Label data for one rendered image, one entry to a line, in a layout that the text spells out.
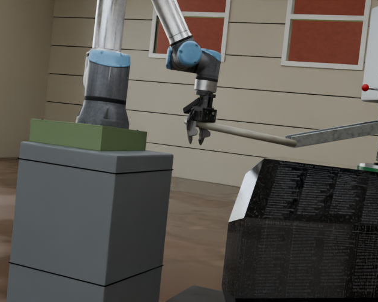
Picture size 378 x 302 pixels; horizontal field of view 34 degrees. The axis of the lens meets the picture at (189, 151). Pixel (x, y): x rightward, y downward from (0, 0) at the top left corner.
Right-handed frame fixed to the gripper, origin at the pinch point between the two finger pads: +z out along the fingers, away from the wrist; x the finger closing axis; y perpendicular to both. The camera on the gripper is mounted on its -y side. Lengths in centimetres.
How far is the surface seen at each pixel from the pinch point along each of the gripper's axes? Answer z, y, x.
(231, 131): -6.1, 16.3, 4.9
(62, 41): -106, -833, 289
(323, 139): -8, 23, 50
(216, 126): -7.1, 11.1, 1.3
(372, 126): -16, 33, 68
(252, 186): 16.8, 2.3, 32.5
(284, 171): 8.4, 8.2, 44.6
